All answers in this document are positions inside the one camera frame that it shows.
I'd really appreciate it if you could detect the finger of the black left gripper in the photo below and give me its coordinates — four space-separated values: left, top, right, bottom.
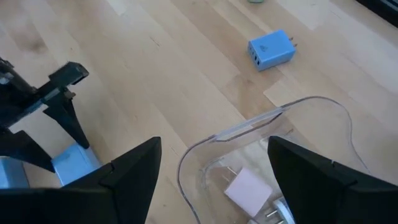
0 130 56 172
43 98 90 150

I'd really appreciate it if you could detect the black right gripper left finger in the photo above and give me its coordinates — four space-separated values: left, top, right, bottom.
0 136 162 224

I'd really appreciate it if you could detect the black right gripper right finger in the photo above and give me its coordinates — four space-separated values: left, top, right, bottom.
267 135 398 224

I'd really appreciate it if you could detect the pinkish purple wall charger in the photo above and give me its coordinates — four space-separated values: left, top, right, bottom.
223 166 274 218

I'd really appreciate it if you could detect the clear plastic bin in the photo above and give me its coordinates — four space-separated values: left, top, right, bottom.
177 95 373 224

